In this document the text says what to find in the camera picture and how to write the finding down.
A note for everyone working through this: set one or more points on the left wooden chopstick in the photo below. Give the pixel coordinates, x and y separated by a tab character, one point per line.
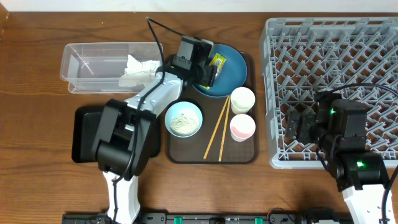
215	128

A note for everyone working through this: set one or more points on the white napkin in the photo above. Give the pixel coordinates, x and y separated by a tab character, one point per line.
138	73

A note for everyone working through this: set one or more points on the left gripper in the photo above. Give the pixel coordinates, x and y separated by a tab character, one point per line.
208	74

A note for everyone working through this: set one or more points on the wooden chopstick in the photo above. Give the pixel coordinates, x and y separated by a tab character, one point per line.
215	128
224	129

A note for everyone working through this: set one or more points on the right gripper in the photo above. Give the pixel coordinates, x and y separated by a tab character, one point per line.
307	120

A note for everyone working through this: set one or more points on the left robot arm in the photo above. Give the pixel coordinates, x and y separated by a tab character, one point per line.
122	134

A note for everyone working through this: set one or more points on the right wooden chopstick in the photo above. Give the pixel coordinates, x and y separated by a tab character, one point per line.
224	129

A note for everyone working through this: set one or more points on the clear plastic bin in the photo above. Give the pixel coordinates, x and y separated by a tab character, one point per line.
93	68

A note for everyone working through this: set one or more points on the yellow snack wrapper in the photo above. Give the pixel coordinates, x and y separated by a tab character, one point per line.
217	60

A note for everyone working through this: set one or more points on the green cup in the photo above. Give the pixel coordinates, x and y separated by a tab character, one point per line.
242	100

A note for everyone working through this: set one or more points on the dark blue plate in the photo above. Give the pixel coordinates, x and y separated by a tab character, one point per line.
233	73

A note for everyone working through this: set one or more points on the grey dishwasher rack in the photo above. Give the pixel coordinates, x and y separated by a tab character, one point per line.
300	56

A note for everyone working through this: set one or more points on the brown serving tray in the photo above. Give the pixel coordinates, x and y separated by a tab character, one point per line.
192	149

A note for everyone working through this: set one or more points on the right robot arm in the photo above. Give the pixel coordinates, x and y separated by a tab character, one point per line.
338	128

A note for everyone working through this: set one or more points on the light blue bowl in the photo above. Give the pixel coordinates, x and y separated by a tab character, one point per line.
183	107

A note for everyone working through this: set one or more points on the pink cup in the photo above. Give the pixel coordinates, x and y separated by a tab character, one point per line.
242	127

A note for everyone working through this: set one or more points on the food crumbs in bowl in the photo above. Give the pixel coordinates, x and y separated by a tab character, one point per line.
184	124

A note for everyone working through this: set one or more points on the black bin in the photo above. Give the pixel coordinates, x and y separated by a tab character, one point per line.
87	119

